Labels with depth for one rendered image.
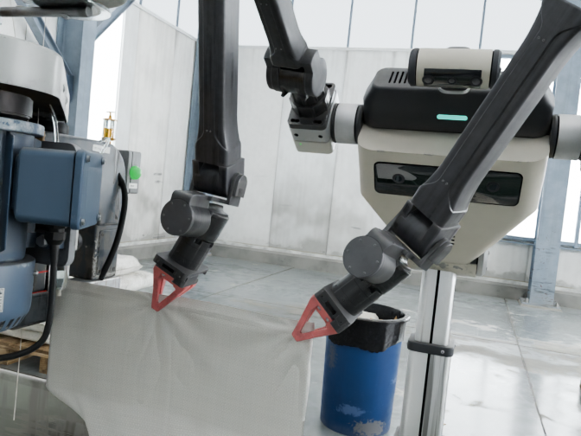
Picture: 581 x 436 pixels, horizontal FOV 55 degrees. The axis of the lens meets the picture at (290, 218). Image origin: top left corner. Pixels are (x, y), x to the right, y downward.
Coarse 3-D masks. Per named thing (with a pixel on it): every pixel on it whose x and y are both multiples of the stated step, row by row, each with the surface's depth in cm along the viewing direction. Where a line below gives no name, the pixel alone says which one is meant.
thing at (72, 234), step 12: (48, 144) 74; (60, 144) 74; (72, 144) 73; (36, 228) 75; (36, 240) 71; (72, 240) 74; (36, 252) 75; (48, 252) 74; (60, 252) 74; (72, 252) 74; (48, 264) 74; (60, 264) 74
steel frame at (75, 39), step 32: (128, 0) 725; (576, 0) 752; (32, 32) 589; (64, 32) 646; (96, 32) 674; (64, 64) 626; (576, 64) 754; (192, 96) 940; (576, 96) 754; (192, 128) 950; (544, 192) 769; (544, 224) 769; (544, 256) 770; (544, 288) 771
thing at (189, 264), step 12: (180, 240) 94; (192, 240) 93; (204, 240) 94; (168, 252) 96; (180, 252) 93; (192, 252) 93; (204, 252) 94; (168, 264) 91; (180, 264) 93; (192, 264) 94; (180, 276) 91; (192, 276) 93
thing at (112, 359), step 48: (96, 288) 100; (96, 336) 100; (144, 336) 98; (192, 336) 96; (240, 336) 91; (288, 336) 88; (48, 384) 103; (96, 384) 100; (144, 384) 98; (192, 384) 96; (240, 384) 91; (288, 384) 88; (96, 432) 97; (144, 432) 95; (192, 432) 95; (240, 432) 91; (288, 432) 88
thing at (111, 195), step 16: (80, 144) 103; (112, 160) 112; (112, 176) 113; (112, 192) 113; (112, 208) 114; (96, 224) 111; (112, 224) 115; (96, 240) 111; (112, 240) 115; (80, 256) 112; (96, 256) 111; (80, 272) 112; (96, 272) 112; (112, 272) 117
